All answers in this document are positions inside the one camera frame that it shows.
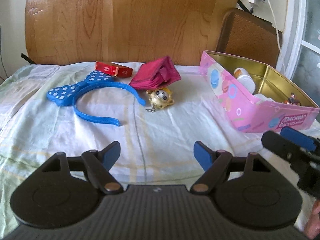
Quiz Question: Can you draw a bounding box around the blue polka dot bow headband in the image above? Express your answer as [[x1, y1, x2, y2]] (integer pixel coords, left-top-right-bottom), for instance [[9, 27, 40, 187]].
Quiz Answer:
[[46, 70, 146, 126]]

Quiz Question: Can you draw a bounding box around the white usb charger adapter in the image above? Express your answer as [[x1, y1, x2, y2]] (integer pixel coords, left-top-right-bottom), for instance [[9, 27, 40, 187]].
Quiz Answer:
[[254, 94, 274, 104]]

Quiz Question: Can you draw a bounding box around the white window frame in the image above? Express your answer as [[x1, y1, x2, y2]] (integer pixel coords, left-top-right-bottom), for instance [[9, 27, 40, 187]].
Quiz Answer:
[[283, 0, 319, 79]]

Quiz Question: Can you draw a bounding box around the red cardboard box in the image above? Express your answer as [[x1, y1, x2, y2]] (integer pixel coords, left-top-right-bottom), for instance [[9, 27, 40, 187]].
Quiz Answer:
[[95, 61, 133, 78]]

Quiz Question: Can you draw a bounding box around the magenta fabric wallet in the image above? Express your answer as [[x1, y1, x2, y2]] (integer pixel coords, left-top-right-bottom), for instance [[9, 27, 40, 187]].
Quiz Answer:
[[129, 56, 181, 90]]

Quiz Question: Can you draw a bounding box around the small cartoon figurine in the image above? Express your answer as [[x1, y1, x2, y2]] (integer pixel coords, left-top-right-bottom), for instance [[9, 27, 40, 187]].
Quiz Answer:
[[284, 93, 301, 106]]

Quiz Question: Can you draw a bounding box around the brown woven chair back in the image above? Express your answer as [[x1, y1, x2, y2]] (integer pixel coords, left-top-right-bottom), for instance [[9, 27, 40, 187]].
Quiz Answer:
[[215, 8, 283, 68]]

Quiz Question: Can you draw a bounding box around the gold bear keychain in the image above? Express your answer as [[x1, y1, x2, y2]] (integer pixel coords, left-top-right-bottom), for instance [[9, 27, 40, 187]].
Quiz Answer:
[[146, 87, 175, 112]]

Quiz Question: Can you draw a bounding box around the pink biscuit tin box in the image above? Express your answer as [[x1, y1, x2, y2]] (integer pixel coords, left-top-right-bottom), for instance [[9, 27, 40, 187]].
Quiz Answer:
[[200, 50, 319, 133]]

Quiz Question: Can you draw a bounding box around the white hanging power cord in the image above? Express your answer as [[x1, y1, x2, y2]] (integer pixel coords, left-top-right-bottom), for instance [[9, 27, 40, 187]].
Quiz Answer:
[[261, 0, 288, 72]]

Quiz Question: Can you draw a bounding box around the operator right hand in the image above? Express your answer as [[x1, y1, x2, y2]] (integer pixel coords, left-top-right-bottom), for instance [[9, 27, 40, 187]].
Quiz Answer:
[[304, 200, 320, 239]]

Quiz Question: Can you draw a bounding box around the white pill bottle orange label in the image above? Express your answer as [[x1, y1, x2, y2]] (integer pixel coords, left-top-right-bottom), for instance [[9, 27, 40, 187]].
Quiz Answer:
[[233, 67, 256, 94]]

